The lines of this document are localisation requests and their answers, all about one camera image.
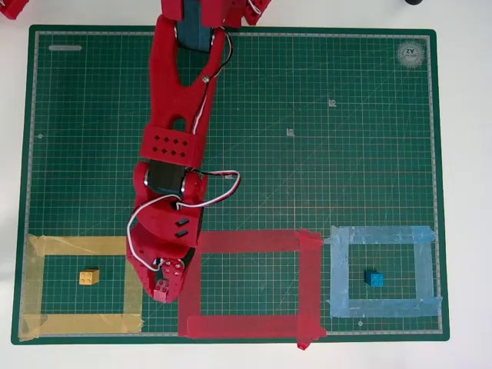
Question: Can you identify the red leader arm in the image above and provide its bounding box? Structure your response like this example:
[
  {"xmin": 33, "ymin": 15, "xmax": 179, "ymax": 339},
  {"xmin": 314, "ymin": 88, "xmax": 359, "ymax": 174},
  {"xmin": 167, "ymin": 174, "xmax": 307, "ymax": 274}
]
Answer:
[{"xmin": 0, "ymin": 0, "xmax": 31, "ymax": 20}]

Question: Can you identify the red tape square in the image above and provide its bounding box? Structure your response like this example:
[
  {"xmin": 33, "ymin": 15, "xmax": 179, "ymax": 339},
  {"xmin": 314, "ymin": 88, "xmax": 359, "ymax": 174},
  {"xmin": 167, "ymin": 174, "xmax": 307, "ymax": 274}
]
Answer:
[{"xmin": 177, "ymin": 227, "xmax": 327, "ymax": 351}]

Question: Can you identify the green cutting mat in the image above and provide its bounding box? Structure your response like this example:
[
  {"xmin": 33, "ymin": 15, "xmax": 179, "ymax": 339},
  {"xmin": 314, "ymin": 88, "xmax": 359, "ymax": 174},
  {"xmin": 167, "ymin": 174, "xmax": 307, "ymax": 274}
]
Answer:
[{"xmin": 10, "ymin": 25, "xmax": 450, "ymax": 346}]

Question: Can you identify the blue toy brick cube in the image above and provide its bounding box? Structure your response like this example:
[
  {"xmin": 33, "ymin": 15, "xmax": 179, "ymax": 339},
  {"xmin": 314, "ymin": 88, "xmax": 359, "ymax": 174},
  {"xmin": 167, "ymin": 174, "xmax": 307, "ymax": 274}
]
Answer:
[{"xmin": 364, "ymin": 269, "xmax": 386, "ymax": 288}]

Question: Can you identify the red toy brick cube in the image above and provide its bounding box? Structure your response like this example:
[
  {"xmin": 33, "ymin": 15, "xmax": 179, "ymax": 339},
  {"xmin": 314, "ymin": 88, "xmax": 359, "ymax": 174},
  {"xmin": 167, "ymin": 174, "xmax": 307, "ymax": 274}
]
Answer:
[{"xmin": 152, "ymin": 279, "xmax": 173, "ymax": 303}]

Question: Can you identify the white servo cable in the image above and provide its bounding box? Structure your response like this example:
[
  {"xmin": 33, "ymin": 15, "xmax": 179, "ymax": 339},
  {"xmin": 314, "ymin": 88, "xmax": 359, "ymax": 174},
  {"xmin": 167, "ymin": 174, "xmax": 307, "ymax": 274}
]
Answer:
[
  {"xmin": 177, "ymin": 170, "xmax": 242, "ymax": 209},
  {"xmin": 189, "ymin": 29, "xmax": 234, "ymax": 136},
  {"xmin": 125, "ymin": 193, "xmax": 182, "ymax": 273}
]

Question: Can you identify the yellow toy brick cube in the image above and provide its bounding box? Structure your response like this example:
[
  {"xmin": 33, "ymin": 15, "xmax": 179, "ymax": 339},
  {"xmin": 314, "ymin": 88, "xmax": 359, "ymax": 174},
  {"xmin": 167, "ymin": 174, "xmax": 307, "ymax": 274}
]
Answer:
[{"xmin": 78, "ymin": 268, "xmax": 101, "ymax": 286}]

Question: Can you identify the blue tape square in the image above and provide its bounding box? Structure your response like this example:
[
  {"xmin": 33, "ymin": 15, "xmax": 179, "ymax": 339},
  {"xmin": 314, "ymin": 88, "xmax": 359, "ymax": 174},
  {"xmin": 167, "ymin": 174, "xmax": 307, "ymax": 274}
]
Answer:
[{"xmin": 324, "ymin": 224, "xmax": 444, "ymax": 319}]

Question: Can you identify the yellow tape square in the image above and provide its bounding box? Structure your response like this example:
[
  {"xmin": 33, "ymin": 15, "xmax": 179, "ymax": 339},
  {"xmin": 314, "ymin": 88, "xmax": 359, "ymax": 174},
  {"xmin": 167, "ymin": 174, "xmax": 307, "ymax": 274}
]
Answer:
[{"xmin": 18, "ymin": 233, "xmax": 145, "ymax": 342}]

